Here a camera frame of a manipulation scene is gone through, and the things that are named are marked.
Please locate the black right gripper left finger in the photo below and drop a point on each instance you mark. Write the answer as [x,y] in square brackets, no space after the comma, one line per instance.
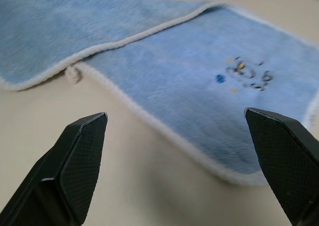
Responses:
[64,171]

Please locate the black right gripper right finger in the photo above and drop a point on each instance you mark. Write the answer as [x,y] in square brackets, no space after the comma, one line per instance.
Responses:
[286,161]

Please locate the light blue towel white trim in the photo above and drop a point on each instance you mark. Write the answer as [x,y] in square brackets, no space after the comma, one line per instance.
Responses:
[174,69]

